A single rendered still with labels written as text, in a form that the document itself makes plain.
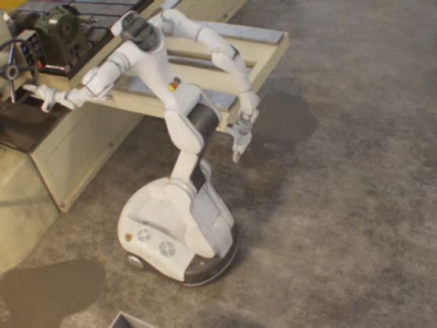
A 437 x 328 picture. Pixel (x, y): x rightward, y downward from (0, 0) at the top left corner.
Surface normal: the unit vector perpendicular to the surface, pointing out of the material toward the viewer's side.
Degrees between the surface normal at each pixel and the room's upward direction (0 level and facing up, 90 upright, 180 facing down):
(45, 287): 0
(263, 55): 0
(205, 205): 68
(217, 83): 0
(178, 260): 38
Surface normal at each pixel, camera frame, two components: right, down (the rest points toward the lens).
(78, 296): -0.15, -0.70
